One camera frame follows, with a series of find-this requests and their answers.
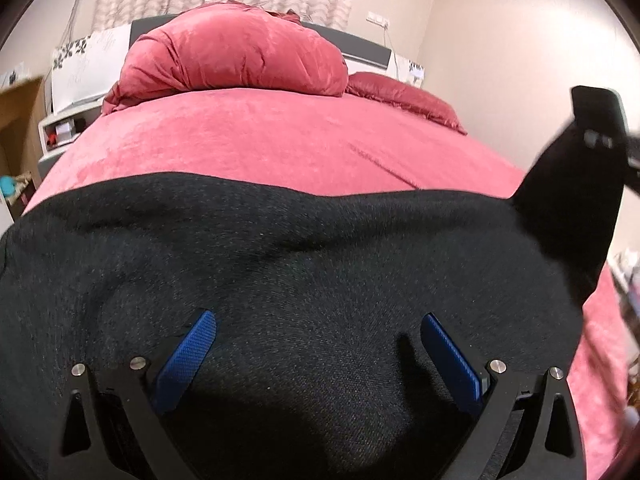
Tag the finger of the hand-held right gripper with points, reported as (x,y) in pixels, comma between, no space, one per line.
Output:
(634,152)
(597,115)

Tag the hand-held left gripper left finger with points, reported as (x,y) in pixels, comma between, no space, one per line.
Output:
(187,355)

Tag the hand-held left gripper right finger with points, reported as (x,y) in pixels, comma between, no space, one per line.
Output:
(450,360)

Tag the black knitted garment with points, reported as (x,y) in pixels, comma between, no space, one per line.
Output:
(300,270)

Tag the pink ruffled pillow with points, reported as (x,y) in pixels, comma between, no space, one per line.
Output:
(400,95)

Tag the pink plush bed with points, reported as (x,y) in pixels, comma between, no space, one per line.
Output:
(250,135)

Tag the grey bed headboard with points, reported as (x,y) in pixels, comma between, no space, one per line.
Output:
(360,47)

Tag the teal small container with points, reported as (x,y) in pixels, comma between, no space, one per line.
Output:
(7,186)

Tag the wooden cabinet with white doors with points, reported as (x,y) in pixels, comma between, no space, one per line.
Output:
(20,120)

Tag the folded pink duvet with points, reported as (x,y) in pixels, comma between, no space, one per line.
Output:
(240,50)

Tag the white wall socket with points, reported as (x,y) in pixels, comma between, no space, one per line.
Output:
(377,18)

